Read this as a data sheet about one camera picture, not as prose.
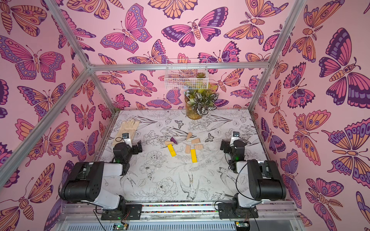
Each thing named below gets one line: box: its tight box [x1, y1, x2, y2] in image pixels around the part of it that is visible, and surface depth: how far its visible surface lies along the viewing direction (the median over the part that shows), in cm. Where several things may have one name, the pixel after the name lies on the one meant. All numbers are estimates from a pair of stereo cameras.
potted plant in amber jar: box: [184, 84, 220, 120], surface depth 100 cm
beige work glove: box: [111, 118, 140, 147], surface depth 112 cm
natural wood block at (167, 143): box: [164, 141, 174, 147], surface depth 102 cm
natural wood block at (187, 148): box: [185, 144, 191, 154], surface depth 99 cm
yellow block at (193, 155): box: [190, 149, 198, 164], surface depth 96 cm
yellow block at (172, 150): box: [167, 143, 177, 157], surface depth 98 cm
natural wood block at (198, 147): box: [194, 144, 204, 150], surface depth 99 cm
